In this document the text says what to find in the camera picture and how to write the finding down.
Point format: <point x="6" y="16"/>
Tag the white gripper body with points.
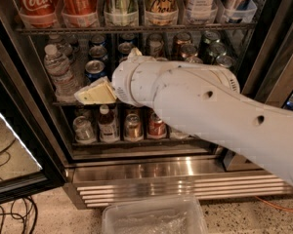
<point x="123" y="80"/>

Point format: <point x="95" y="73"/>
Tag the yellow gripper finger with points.
<point x="98" y="92"/>

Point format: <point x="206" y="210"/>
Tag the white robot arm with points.
<point x="204" y="101"/>

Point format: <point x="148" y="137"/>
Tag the pepsi can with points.
<point x="124" y="49"/>
<point x="98" y="53"/>
<point x="94" y="70"/>

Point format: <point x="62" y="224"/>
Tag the front left pepsi can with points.
<point x="94" y="70"/>

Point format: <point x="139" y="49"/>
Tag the silver can bottom shelf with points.
<point x="83" y="128"/>

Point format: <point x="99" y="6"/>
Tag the gold can bottom shelf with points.
<point x="133" y="127"/>

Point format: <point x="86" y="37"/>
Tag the front water bottle middle shelf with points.
<point x="61" y="73"/>

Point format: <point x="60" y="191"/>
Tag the gold la croix can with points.
<point x="160" y="12"/>

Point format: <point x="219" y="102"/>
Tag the green striped can top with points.
<point x="121" y="12"/>

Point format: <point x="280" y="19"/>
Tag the copper gold can front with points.
<point x="194" y="60"/>

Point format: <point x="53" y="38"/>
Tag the red coke can bottom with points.
<point x="156" y="128"/>

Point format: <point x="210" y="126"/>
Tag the orange red can top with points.
<point x="80" y="13"/>

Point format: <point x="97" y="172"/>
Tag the green gold can front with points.
<point x="225" y="61"/>

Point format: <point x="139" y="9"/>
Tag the stainless fridge vent grille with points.
<point x="90" y="188"/>

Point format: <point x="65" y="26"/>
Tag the open glass fridge door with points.
<point x="24" y="120"/>

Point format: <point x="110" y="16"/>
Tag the blue red bull can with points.
<point x="235" y="10"/>

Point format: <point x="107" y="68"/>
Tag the brown juice bottle bottom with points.
<point x="107" y="125"/>

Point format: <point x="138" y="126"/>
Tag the water bottle bottom centre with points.
<point x="177" y="134"/>

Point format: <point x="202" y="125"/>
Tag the clear plastic bin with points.
<point x="178" y="214"/>

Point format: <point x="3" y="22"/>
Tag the middle wire shelf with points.
<point x="77" y="103"/>

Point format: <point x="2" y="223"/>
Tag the wire shelf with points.
<point x="135" y="29"/>
<point x="77" y="103"/>

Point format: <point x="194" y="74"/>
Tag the top wire shelf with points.
<point x="135" y="29"/>

